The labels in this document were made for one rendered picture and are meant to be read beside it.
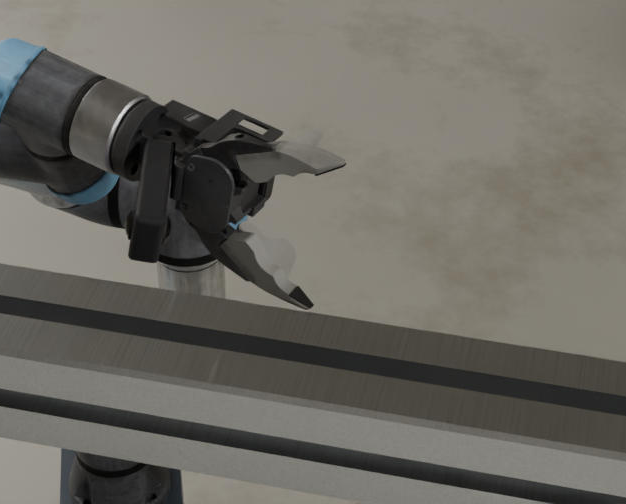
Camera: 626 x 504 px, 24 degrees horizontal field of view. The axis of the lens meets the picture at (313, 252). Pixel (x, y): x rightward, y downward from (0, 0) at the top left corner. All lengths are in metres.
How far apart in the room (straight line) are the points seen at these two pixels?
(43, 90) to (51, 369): 0.85
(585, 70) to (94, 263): 1.53
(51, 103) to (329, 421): 0.87
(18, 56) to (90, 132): 0.10
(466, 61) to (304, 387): 3.77
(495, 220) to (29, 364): 3.17
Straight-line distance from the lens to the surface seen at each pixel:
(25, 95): 1.28
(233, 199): 1.21
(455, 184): 3.69
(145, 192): 1.18
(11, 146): 1.38
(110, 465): 2.10
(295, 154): 1.16
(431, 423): 0.42
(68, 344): 0.44
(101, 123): 1.25
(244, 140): 1.18
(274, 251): 1.26
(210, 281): 1.82
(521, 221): 3.59
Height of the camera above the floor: 2.20
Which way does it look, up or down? 39 degrees down
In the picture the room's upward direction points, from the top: straight up
